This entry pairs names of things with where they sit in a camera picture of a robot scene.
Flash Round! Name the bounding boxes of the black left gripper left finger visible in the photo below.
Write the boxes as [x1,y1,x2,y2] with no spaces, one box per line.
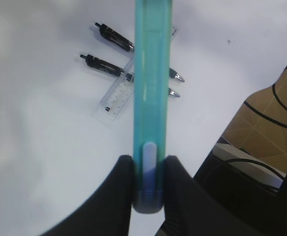
[42,155,135,236]

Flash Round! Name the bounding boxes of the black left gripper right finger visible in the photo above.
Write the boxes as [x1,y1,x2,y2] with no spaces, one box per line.
[163,156,260,236]

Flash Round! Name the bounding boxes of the clear plastic ruler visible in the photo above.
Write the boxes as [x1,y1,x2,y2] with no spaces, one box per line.
[91,24,180,122]

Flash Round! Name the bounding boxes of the teal pen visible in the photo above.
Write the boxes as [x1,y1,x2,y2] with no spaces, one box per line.
[133,0,172,214]

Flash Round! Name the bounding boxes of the black gel pen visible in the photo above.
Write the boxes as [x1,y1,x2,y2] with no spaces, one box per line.
[80,54,185,98]
[95,22,185,83]

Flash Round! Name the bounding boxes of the black floor cables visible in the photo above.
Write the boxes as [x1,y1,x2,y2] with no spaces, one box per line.
[243,58,287,128]

